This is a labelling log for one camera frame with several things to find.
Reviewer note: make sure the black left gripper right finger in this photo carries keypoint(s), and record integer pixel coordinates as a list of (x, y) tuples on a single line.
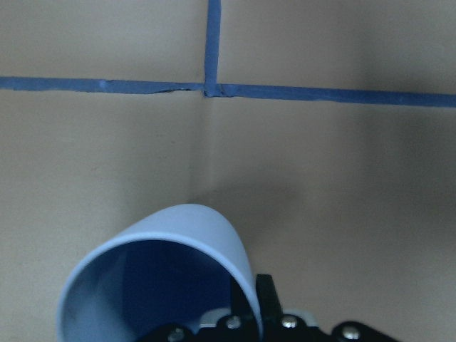
[(299, 325)]

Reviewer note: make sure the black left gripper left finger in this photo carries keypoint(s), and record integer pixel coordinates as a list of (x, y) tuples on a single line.
[(233, 323)]

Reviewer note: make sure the light blue plastic cup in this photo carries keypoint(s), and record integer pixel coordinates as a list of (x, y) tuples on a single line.
[(171, 267)]

